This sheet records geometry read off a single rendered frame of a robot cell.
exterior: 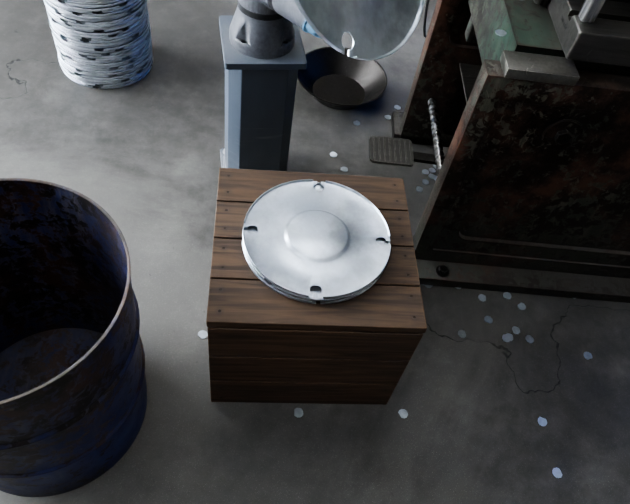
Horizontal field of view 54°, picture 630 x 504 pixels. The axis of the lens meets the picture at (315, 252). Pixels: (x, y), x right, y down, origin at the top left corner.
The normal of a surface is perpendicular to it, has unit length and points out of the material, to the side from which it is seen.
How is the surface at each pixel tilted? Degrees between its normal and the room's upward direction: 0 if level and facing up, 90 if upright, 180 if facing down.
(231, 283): 0
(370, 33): 54
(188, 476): 0
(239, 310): 0
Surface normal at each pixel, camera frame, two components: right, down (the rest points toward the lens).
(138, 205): 0.11, -0.59
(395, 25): 0.71, 0.09
